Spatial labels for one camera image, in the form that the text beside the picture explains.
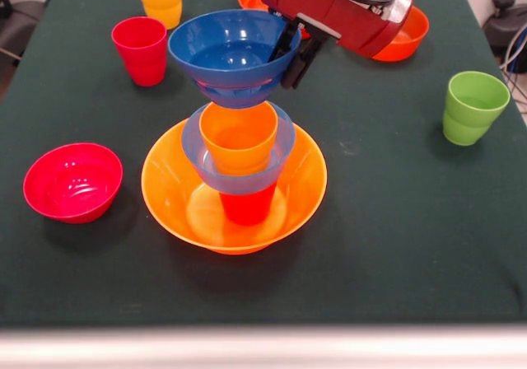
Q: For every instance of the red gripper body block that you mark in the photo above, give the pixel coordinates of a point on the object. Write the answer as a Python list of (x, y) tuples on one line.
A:
[(354, 23)]

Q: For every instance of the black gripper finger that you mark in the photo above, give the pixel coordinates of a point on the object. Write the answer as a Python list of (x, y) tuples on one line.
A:
[(284, 43), (302, 64)]

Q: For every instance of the dark blue bowl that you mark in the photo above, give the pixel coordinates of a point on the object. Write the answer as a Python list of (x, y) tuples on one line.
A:
[(222, 52)]

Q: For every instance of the orange cup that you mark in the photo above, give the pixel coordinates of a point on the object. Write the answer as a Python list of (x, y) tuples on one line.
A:
[(239, 150)]

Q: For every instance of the light blue bowl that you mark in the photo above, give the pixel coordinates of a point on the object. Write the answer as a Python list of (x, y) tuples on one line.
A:
[(239, 183)]

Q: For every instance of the red-orange cup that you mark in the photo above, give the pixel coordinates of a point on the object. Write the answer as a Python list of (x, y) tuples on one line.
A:
[(247, 208)]

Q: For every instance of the small red-orange bowl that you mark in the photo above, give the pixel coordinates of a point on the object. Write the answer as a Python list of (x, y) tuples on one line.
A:
[(411, 35)]

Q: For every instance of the yellow cup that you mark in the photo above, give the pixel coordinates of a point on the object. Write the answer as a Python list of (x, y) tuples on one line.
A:
[(160, 2)]

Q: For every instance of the pink-red cup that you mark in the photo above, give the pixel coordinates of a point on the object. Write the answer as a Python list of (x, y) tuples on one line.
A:
[(142, 56)]

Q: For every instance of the green cup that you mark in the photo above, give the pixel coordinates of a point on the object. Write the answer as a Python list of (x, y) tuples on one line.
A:
[(473, 113)]

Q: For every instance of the large orange bowl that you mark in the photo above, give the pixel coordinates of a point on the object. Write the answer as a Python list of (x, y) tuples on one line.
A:
[(164, 196)]

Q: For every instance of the pink-red bowl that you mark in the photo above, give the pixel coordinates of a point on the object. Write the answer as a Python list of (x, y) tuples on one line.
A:
[(74, 188)]

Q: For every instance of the dark green tablecloth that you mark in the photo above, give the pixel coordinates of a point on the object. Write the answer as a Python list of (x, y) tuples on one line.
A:
[(82, 262)]

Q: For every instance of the dark grey pedestal base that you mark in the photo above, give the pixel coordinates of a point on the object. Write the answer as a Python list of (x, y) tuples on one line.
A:
[(504, 23), (24, 15)]

